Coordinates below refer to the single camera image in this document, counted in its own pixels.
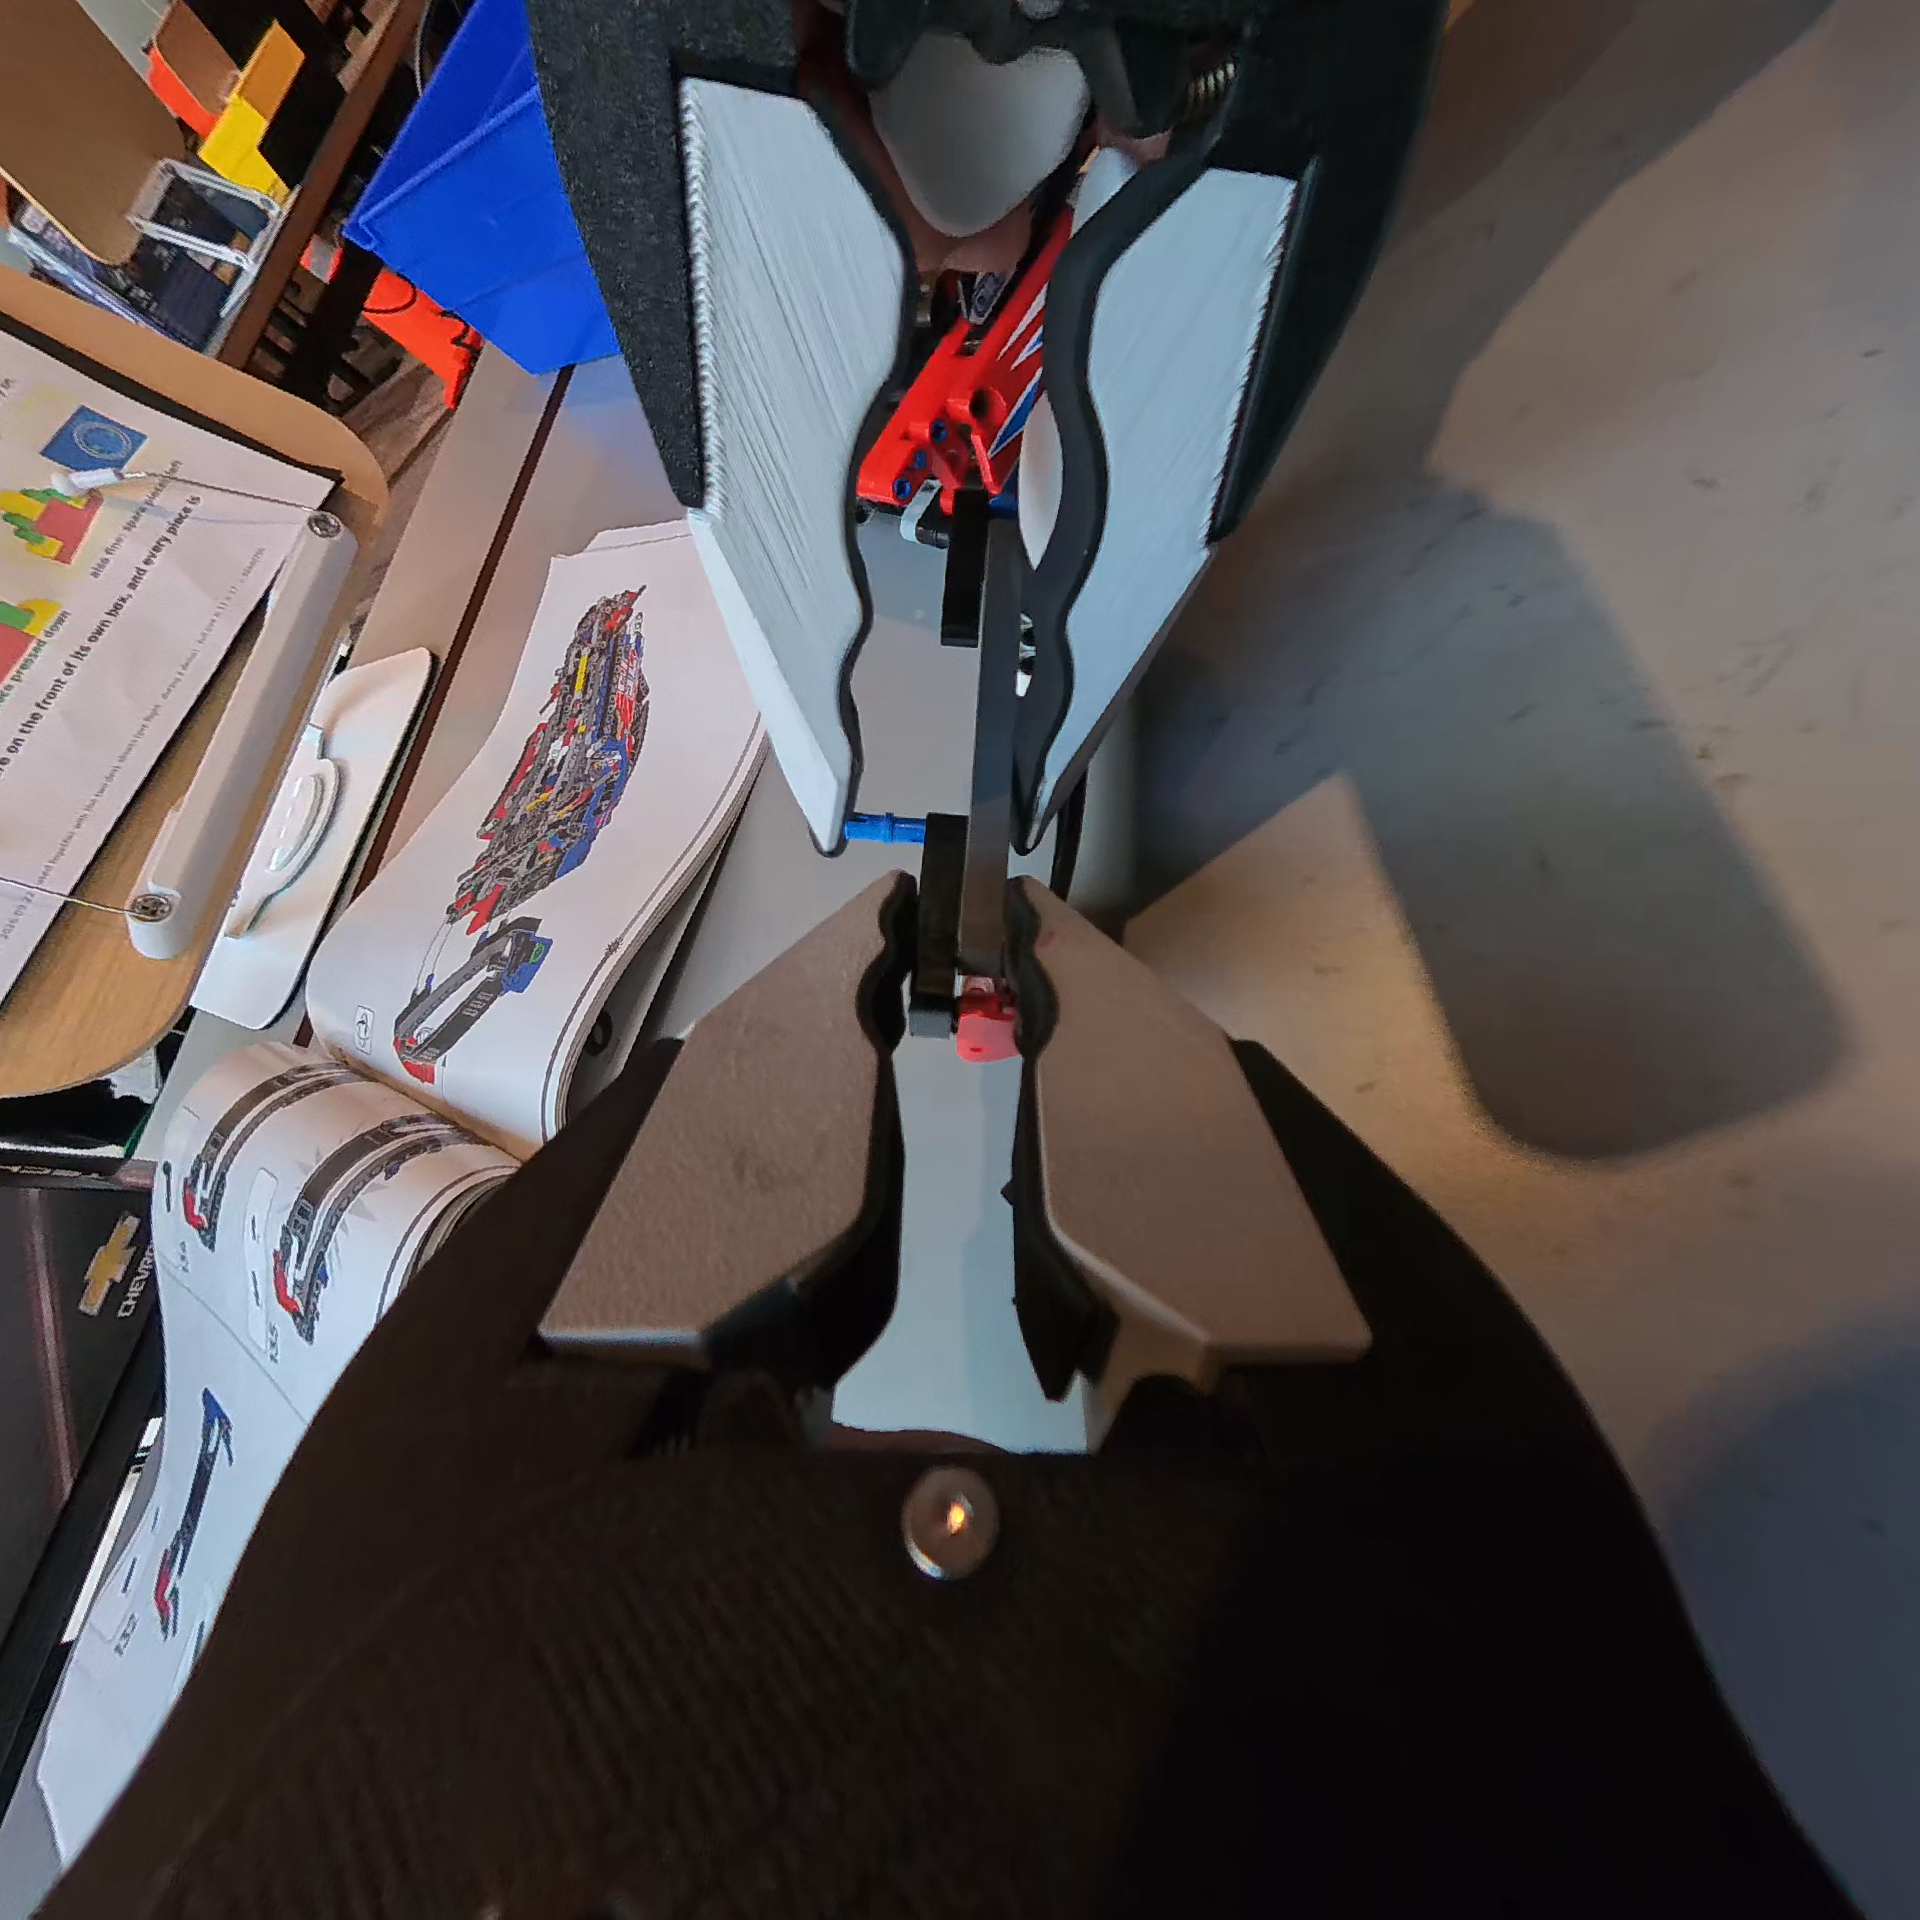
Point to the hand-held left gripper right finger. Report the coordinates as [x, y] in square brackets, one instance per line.
[1204, 1186]

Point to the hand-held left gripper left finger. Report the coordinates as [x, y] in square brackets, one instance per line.
[725, 1186]

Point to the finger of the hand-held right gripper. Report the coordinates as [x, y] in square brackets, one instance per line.
[1166, 390]
[786, 359]

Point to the red black toy race car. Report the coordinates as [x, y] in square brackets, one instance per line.
[960, 390]

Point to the small toy brick assembly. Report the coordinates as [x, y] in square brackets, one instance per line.
[960, 783]

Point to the grey desk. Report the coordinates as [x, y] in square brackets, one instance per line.
[1561, 1262]

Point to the blue storage bin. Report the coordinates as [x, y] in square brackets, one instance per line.
[498, 179]

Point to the open instruction booklet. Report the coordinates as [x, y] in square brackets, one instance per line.
[660, 900]

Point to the white stand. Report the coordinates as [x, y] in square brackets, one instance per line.
[300, 810]

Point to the toy set box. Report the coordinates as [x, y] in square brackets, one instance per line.
[63, 1348]

